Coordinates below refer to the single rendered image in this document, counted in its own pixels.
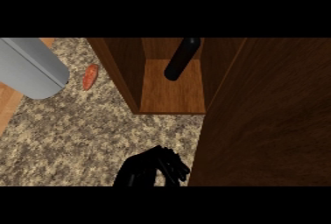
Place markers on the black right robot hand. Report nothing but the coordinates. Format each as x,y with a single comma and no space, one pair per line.
142,170

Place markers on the grey rounded appliance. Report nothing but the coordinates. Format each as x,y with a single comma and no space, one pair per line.
29,68

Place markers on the dark wooden cabinet door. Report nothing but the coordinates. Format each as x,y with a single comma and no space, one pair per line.
266,116

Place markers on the brown wooden cabinet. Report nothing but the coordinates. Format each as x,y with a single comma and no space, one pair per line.
171,90

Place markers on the orange sausage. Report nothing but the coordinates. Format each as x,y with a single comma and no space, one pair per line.
90,76

